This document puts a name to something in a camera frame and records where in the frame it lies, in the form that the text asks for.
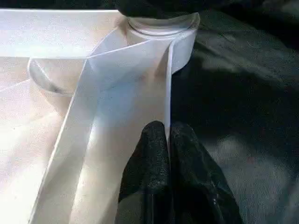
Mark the white plastic table top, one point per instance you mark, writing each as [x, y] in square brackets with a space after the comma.
[46, 116]

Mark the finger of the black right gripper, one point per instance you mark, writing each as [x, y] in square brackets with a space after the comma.
[163, 7]

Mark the black work mat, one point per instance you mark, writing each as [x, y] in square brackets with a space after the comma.
[245, 93]

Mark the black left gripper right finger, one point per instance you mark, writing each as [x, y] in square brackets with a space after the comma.
[198, 186]

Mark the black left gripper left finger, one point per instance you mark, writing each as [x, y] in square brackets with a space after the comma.
[147, 175]

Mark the white plastic table leg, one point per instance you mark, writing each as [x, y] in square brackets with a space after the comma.
[163, 26]

